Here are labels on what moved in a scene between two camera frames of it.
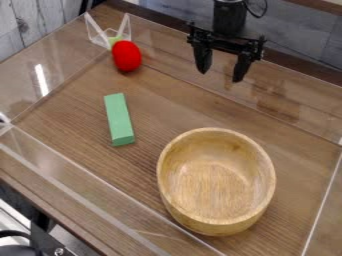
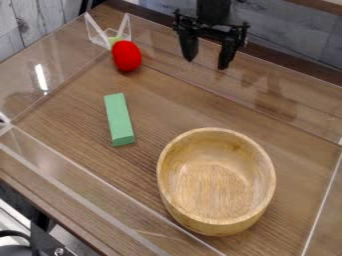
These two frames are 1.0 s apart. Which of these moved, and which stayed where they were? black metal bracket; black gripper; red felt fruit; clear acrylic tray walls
Moved: black gripper
Stayed: clear acrylic tray walls; black metal bracket; red felt fruit
